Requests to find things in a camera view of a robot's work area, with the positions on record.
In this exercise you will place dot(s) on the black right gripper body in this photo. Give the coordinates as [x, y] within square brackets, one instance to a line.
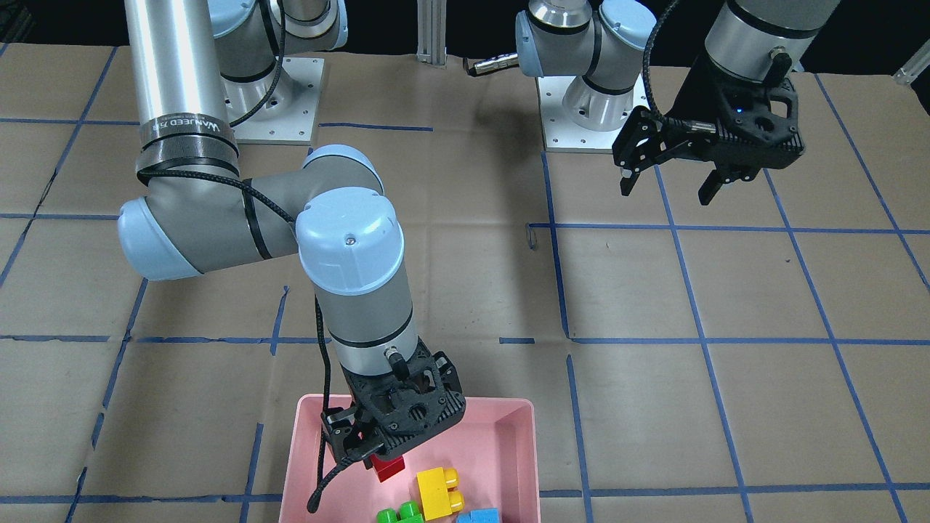
[341, 430]

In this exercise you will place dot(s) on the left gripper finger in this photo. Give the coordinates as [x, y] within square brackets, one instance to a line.
[716, 179]
[628, 181]

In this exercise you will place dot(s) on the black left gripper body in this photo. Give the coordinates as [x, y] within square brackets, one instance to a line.
[699, 95]

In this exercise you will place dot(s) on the red toy block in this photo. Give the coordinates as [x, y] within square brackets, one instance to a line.
[385, 469]

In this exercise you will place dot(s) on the yellow toy block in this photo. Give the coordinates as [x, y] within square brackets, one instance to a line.
[438, 488]

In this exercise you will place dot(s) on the green toy block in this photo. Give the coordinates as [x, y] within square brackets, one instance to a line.
[408, 512]

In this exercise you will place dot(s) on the blue toy block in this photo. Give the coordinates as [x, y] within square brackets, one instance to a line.
[481, 515]

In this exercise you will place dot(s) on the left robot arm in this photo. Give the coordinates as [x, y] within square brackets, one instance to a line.
[612, 44]

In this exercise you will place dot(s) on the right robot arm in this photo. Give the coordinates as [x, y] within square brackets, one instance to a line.
[201, 68]

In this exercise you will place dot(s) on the pink plastic box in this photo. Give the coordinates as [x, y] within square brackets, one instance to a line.
[493, 449]

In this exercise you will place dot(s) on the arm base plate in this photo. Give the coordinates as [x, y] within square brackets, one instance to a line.
[289, 116]
[576, 118]

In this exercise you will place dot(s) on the aluminium frame post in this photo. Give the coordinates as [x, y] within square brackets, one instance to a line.
[431, 25]

